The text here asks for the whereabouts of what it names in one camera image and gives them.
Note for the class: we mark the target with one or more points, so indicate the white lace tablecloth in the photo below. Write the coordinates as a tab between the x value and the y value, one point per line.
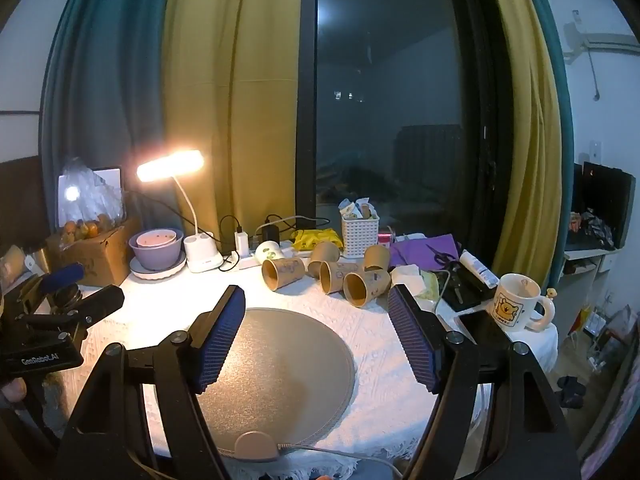
388	411

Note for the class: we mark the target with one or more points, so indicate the black monitor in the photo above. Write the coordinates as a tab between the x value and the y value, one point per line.
603	201

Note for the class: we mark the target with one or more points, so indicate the white bear mug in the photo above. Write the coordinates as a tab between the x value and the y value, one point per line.
519	304

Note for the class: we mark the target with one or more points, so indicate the black wallet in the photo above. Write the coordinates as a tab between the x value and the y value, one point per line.
464	290

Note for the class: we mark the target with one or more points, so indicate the purple bowl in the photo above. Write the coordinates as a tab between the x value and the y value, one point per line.
157	249

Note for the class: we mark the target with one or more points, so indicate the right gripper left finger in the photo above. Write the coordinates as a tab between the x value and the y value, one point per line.
108	432

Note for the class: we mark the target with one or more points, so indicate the clear plastic bag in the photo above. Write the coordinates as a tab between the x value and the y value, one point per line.
89	195

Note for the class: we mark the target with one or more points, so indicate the brown paper cup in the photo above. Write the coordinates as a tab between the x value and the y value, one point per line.
278	273
332	274
361	287
323	252
376	257

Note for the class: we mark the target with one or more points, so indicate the operator thumb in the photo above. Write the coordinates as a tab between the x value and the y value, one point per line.
15	390

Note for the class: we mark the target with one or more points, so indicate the teal curtain left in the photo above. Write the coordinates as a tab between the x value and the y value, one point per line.
102	101

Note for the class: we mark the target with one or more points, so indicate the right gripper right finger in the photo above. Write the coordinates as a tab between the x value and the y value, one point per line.
526	435

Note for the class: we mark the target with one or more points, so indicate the white charger plug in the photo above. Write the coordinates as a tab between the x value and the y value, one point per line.
242	242

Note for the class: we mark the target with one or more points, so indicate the white woven basket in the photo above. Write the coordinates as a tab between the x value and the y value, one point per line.
358	234

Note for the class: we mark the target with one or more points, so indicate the white tube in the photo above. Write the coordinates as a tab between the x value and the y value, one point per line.
478	269

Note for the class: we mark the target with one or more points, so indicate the white plate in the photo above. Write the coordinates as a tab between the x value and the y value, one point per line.
145	274

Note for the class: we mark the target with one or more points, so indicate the yellow curtain left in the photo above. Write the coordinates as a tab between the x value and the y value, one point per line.
230	81

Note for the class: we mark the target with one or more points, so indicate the pink heating pad controller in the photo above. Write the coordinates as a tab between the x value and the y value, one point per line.
255	446

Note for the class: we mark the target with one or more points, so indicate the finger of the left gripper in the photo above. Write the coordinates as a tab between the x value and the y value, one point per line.
85	312
69	275

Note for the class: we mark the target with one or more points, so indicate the black charger plug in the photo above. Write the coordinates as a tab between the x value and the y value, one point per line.
270	233

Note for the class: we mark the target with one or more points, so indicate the black smartphone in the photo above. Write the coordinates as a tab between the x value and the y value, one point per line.
484	330

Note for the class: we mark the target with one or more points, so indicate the cardboard box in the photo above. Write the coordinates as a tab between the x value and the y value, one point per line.
105	258

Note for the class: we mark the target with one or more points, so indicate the yellow curtain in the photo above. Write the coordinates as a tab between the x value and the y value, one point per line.
533	210
230	81

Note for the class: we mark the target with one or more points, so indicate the yellow snack bag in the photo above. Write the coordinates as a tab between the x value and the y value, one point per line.
304	240

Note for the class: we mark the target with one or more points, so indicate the white power strip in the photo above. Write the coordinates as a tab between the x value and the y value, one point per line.
251	262

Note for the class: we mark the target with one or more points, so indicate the yellow curtain right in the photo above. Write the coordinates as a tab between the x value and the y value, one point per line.
533	210

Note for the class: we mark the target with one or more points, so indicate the white tissue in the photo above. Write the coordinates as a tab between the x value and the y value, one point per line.
410	276

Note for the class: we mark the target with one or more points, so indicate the round grey placemat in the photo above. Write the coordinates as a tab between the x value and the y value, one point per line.
286	374

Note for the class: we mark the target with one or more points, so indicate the purple cloth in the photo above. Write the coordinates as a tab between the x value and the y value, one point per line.
427	253

